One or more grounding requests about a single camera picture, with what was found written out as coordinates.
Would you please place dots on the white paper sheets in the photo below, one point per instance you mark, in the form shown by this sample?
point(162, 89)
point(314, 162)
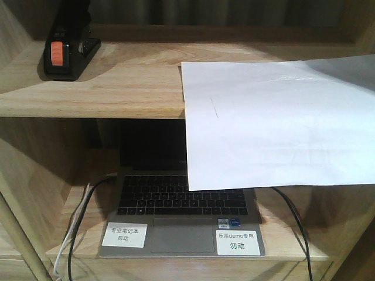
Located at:
point(279, 123)

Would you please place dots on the black stapler with orange tab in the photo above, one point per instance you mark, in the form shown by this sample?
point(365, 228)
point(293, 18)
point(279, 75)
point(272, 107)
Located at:
point(69, 46)

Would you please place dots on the silver laptop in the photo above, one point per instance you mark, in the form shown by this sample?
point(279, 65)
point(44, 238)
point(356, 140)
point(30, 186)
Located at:
point(152, 188)

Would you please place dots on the white label sticker right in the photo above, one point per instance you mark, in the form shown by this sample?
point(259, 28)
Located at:
point(237, 243)

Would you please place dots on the white label sticker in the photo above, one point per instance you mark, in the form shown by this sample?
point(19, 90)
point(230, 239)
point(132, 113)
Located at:
point(237, 243)
point(126, 235)

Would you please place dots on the white label sticker left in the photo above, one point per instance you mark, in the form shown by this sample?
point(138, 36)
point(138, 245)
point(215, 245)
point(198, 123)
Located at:
point(126, 235)

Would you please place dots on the wooden shelf unit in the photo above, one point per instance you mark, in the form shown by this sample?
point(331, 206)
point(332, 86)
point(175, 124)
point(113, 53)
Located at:
point(45, 162)

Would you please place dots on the grey curtain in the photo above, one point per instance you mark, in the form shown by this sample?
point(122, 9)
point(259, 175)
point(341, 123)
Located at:
point(219, 13)

